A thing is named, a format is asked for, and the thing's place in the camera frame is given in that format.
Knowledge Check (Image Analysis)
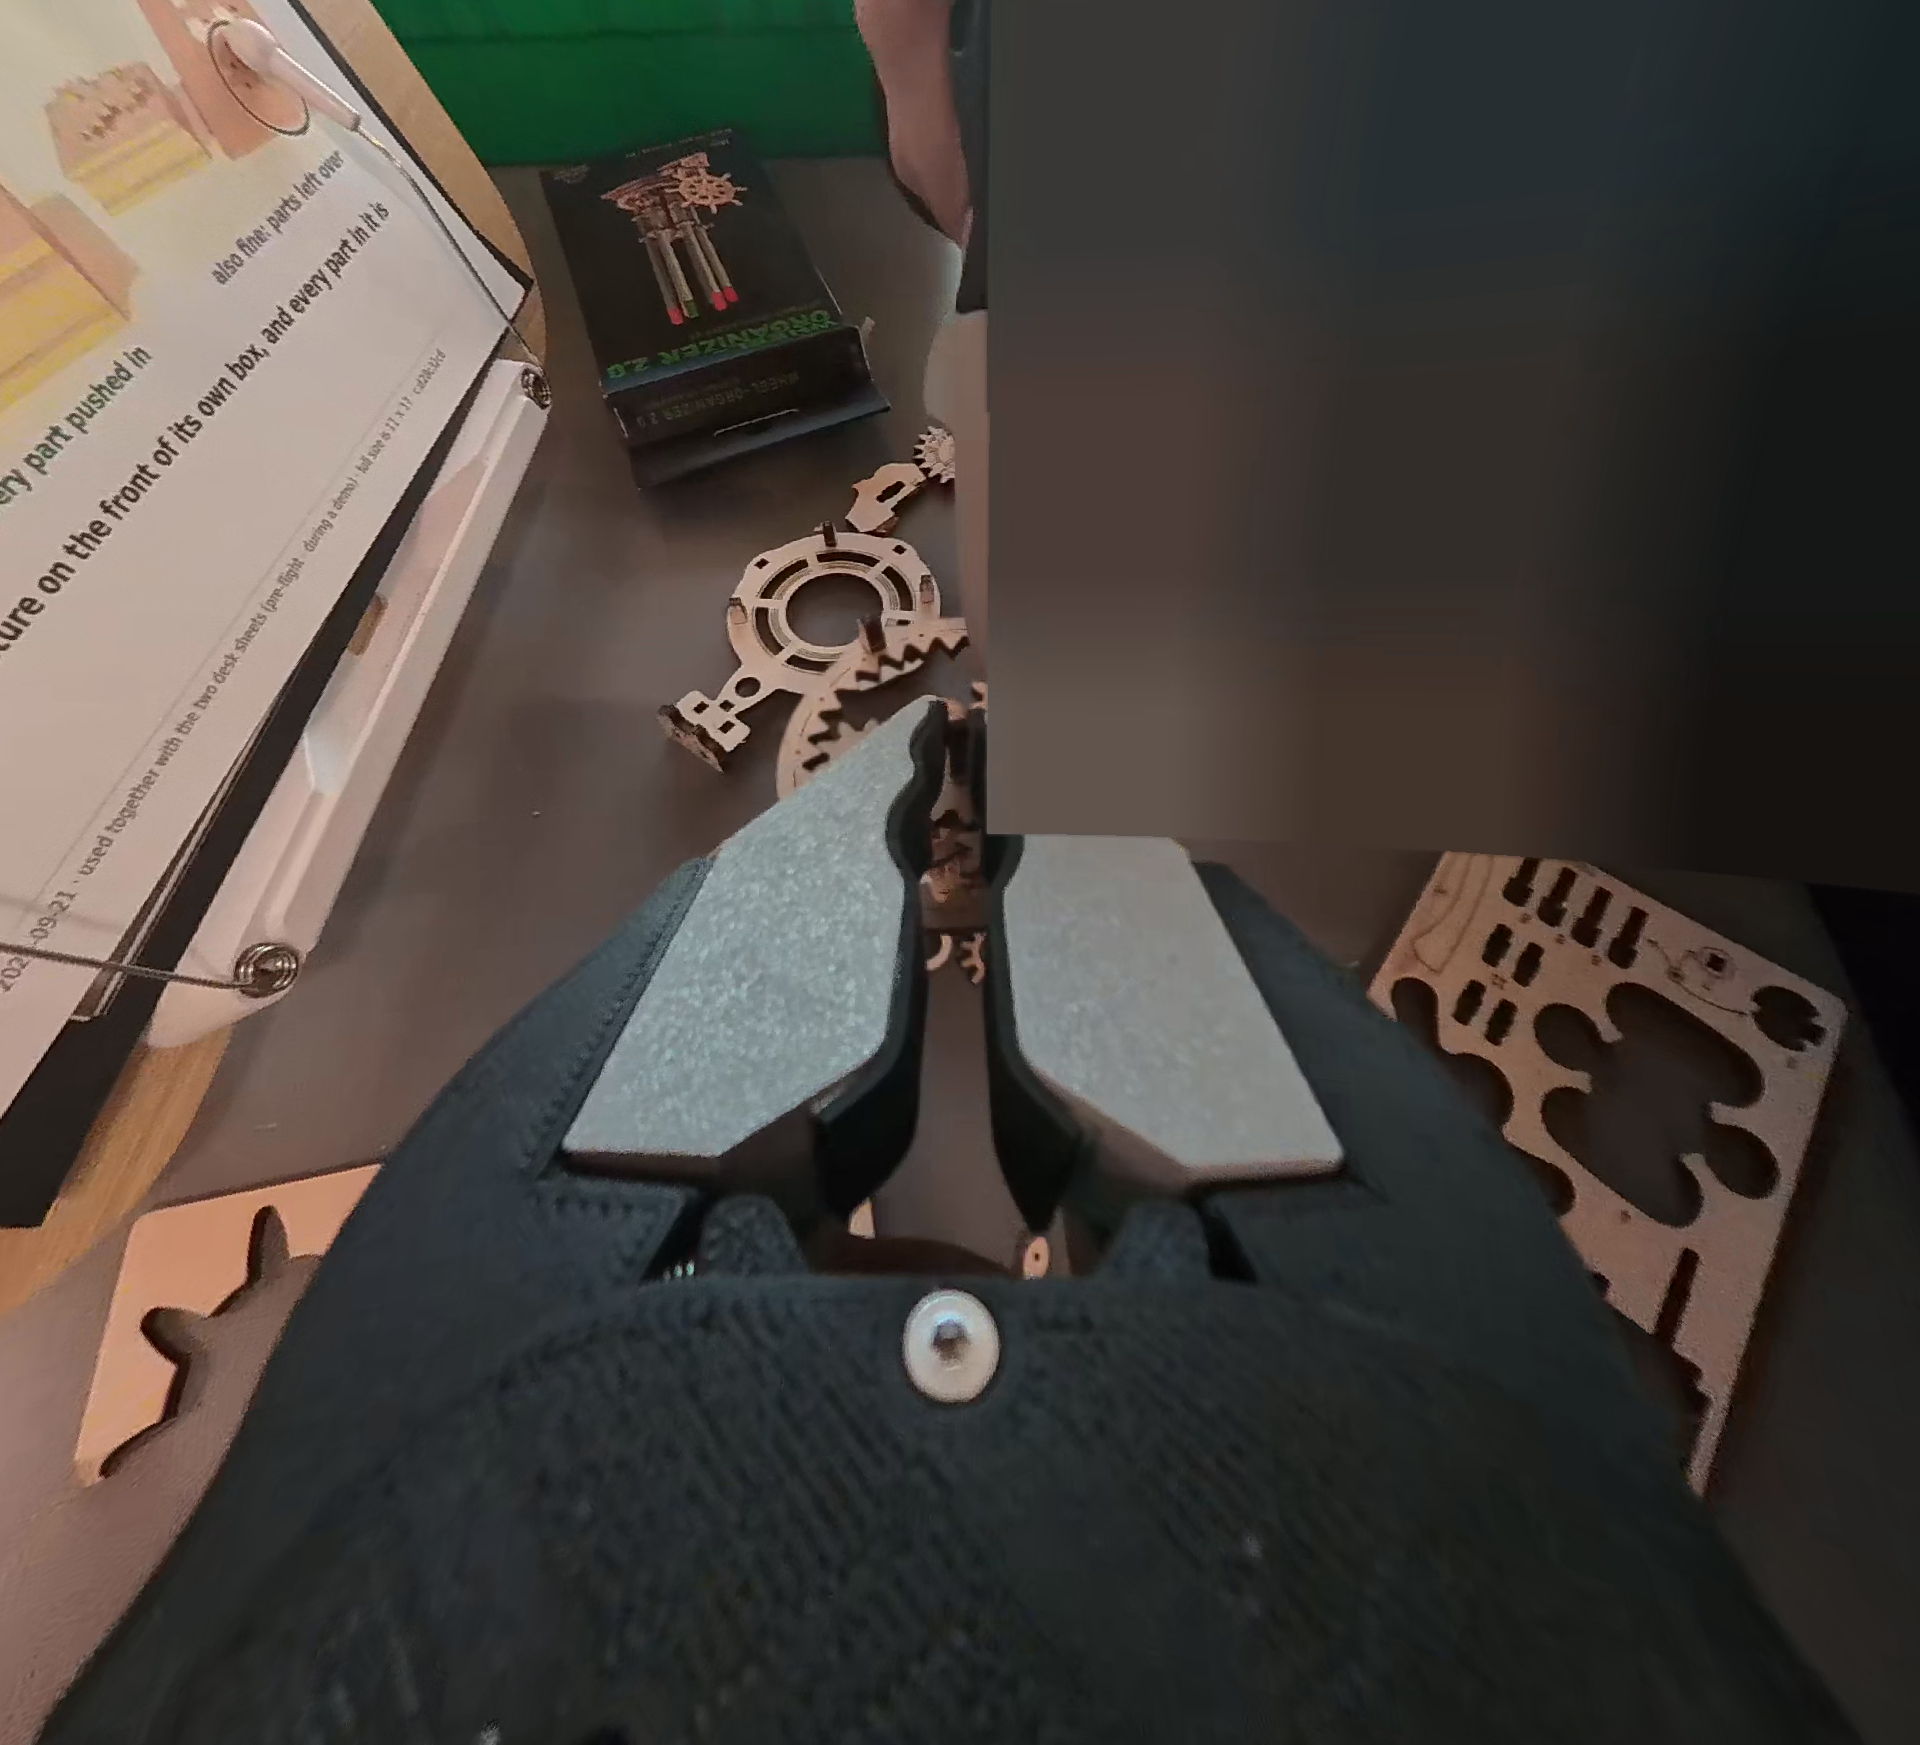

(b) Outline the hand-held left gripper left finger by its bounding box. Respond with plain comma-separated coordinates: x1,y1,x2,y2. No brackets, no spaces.
563,695,951,1225

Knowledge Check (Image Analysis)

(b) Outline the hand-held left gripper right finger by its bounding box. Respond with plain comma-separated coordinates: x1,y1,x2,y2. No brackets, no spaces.
980,833,1347,1233

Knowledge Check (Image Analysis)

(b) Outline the small wooden model part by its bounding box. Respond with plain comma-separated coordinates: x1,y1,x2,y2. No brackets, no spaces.
920,707,992,911

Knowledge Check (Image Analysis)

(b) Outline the person's right forearm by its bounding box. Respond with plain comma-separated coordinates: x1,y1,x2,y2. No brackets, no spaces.
852,0,995,313

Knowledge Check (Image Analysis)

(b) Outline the black model kit box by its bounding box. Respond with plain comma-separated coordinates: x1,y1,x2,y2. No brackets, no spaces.
542,124,891,491

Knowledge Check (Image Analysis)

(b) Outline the wooden gear plate part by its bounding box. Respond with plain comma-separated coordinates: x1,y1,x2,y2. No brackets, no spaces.
776,627,992,804

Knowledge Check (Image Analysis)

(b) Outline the wooden cutout sheet with slots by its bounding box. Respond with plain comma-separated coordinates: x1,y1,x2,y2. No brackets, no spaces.
1366,848,1849,1495

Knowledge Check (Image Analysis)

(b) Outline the white book stand ledge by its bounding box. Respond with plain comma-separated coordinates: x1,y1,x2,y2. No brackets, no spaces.
142,394,550,1049

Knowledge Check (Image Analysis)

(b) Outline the instruction sheet on stand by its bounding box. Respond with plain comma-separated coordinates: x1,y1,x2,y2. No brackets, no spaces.
0,0,554,1312

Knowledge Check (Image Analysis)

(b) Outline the wooden ring frame part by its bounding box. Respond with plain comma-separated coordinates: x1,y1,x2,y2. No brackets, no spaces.
657,526,966,777

